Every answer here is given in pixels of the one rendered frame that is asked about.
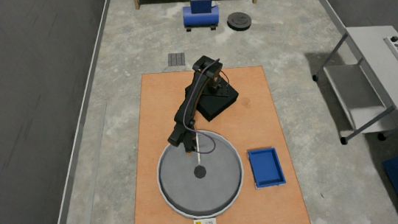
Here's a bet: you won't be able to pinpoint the blue open box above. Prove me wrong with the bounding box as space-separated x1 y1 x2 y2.
248 147 286 188

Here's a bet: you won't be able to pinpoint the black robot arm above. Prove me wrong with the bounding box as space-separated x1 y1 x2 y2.
167 55 229 153

